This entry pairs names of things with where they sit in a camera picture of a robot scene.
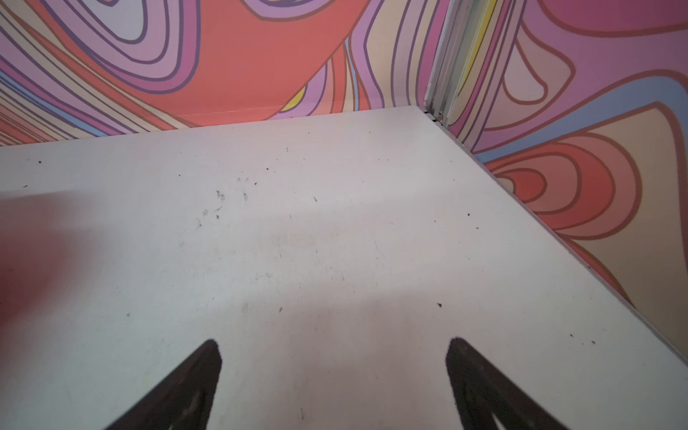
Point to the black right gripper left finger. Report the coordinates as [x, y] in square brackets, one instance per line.
[183, 399]

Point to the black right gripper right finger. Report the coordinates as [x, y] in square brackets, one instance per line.
[486, 398]

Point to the aluminium frame post back right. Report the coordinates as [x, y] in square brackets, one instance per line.
[464, 26]

